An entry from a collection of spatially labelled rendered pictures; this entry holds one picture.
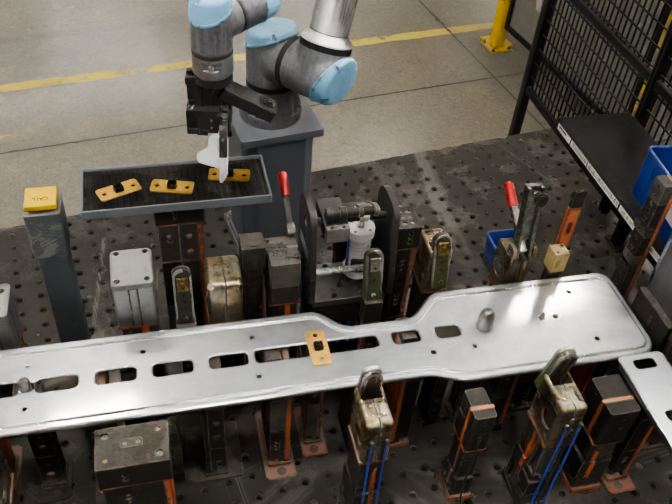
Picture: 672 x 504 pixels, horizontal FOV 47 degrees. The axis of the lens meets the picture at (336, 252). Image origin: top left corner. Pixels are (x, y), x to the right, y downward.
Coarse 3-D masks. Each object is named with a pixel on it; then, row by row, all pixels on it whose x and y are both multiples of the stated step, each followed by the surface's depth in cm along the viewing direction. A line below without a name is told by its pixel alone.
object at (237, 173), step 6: (210, 168) 160; (216, 168) 160; (228, 168) 159; (210, 174) 158; (228, 174) 158; (234, 174) 159; (240, 174) 159; (246, 174) 159; (216, 180) 157; (228, 180) 157; (234, 180) 157; (240, 180) 157; (246, 180) 158
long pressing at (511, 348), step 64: (256, 320) 151; (320, 320) 153; (448, 320) 155; (512, 320) 156; (576, 320) 158; (0, 384) 137; (128, 384) 139; (192, 384) 140; (256, 384) 141; (320, 384) 142
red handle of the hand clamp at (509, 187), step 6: (504, 186) 166; (510, 186) 165; (510, 192) 165; (510, 198) 164; (516, 198) 165; (510, 204) 164; (516, 204) 164; (510, 210) 165; (516, 210) 164; (516, 216) 164; (516, 222) 164; (522, 240) 163; (522, 246) 162; (522, 252) 162
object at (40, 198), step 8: (32, 192) 151; (40, 192) 151; (48, 192) 151; (56, 192) 152; (24, 200) 149; (32, 200) 149; (40, 200) 149; (48, 200) 149; (56, 200) 150; (24, 208) 148; (32, 208) 148; (40, 208) 149; (48, 208) 149
